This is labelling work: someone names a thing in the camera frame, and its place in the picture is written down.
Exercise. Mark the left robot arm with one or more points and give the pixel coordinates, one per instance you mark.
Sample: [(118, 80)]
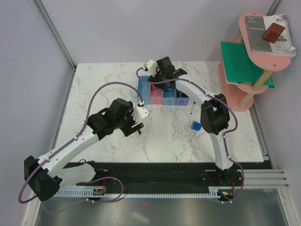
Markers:
[(46, 174)]

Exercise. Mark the white spiral notebook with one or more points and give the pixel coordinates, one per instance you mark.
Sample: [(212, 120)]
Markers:
[(283, 46)]

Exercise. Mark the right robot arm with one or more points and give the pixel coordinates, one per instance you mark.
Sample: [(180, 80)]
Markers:
[(214, 116)]

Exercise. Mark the white slotted cable duct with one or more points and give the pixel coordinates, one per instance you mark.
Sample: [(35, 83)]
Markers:
[(99, 192)]

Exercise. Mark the pink two-tier stand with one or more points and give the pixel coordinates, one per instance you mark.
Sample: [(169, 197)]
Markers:
[(241, 97)]

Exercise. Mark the pink bin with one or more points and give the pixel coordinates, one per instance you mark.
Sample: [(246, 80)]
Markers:
[(156, 97)]

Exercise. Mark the dark red card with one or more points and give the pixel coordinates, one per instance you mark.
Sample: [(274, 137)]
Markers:
[(273, 32)]

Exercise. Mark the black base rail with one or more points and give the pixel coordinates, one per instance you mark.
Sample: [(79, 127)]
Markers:
[(163, 177)]

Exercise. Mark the purple bin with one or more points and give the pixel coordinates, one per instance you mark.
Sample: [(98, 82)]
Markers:
[(181, 98)]

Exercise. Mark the light blue bin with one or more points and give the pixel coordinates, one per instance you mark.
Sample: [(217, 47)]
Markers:
[(144, 89), (169, 98)]

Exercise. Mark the green folder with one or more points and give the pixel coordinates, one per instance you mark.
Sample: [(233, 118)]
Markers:
[(238, 67)]

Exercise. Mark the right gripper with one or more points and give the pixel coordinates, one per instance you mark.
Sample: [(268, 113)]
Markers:
[(155, 82)]

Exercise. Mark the grey setup guide booklet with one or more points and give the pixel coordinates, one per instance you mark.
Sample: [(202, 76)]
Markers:
[(256, 30)]

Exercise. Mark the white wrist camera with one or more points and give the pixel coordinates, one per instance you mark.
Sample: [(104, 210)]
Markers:
[(150, 66), (140, 112)]

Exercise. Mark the blue eraser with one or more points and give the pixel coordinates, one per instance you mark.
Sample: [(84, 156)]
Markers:
[(196, 126)]

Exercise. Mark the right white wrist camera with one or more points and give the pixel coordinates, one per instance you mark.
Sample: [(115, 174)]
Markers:
[(150, 66)]

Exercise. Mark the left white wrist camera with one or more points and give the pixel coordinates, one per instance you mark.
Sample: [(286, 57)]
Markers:
[(140, 112)]

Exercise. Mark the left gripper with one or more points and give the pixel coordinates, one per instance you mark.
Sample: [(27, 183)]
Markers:
[(128, 130)]

